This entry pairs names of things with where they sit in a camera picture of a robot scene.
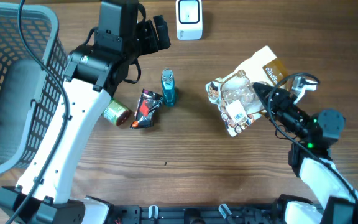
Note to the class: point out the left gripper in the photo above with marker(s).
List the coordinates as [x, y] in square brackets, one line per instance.
[153, 44]

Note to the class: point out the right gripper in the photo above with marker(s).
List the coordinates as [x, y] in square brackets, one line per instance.
[280, 98]

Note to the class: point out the cookie snack pouch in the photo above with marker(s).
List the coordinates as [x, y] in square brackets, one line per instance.
[237, 101]

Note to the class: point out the blue mouthwash bottle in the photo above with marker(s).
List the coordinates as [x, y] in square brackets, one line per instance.
[168, 87]

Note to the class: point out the hex wrench set packet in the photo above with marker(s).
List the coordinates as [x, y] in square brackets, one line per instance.
[149, 102]

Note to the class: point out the green lid jar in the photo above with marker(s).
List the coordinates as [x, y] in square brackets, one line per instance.
[116, 113]

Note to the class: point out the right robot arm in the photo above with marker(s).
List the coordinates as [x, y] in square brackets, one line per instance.
[311, 139]

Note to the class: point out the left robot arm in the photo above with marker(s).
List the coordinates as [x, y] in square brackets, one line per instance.
[92, 75]

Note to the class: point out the white barcode scanner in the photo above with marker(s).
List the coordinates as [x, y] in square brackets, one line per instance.
[189, 19]

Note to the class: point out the grey plastic mesh basket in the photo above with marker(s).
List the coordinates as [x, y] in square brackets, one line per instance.
[32, 60]

